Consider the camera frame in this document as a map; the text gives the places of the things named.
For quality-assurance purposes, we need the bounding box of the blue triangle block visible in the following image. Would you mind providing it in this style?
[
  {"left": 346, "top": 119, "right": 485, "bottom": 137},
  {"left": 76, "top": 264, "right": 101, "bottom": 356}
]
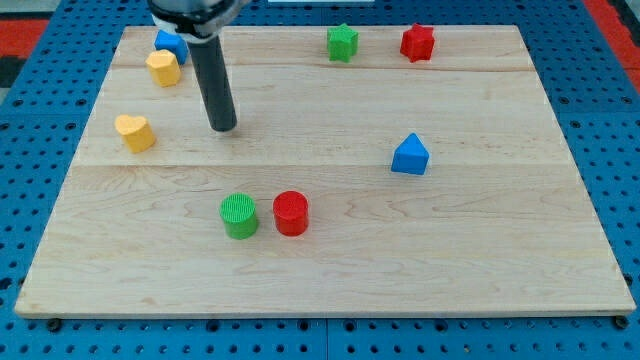
[{"left": 391, "top": 133, "right": 430, "bottom": 175}]

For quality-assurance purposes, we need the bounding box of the green cylinder block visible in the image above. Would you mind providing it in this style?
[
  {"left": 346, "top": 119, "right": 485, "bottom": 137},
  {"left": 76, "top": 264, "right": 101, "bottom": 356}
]
[{"left": 219, "top": 193, "right": 259, "bottom": 240}]

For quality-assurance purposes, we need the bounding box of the grey robot wrist mount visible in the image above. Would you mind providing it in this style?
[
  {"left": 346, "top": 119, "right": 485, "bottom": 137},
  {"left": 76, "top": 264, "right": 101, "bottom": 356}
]
[{"left": 147, "top": 0, "right": 250, "bottom": 39}]

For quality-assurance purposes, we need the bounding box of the yellow hexagon block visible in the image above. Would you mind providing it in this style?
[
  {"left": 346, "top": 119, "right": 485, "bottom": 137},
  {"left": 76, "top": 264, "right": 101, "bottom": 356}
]
[{"left": 145, "top": 50, "right": 181, "bottom": 87}]

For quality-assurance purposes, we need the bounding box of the blue cube block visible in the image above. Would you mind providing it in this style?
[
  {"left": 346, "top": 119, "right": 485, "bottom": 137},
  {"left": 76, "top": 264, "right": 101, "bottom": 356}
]
[{"left": 154, "top": 30, "right": 189, "bottom": 65}]

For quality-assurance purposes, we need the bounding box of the light wooden board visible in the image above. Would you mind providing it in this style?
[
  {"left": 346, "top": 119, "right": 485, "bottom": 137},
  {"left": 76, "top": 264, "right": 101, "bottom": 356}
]
[{"left": 15, "top": 25, "right": 636, "bottom": 319}]

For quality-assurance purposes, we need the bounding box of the red cylinder block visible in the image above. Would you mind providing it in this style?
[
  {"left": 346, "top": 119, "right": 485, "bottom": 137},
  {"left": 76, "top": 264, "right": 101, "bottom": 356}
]
[{"left": 272, "top": 190, "right": 309, "bottom": 236}]

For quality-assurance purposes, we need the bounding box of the green star block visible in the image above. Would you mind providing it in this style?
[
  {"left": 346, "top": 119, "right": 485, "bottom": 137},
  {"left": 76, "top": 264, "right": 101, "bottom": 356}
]
[{"left": 326, "top": 23, "right": 359, "bottom": 63}]

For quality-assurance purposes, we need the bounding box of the yellow heart block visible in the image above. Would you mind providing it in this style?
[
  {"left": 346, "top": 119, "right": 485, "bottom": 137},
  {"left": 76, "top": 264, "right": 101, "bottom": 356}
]
[{"left": 114, "top": 114, "right": 156, "bottom": 153}]

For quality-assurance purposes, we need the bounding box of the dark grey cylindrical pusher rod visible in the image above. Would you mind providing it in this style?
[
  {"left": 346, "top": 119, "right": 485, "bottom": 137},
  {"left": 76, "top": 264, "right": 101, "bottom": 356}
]
[{"left": 188, "top": 36, "right": 237, "bottom": 132}]

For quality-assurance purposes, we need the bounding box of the red star block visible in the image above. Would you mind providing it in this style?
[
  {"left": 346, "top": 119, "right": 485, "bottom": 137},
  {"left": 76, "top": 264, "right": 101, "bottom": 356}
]
[{"left": 400, "top": 23, "right": 435, "bottom": 63}]

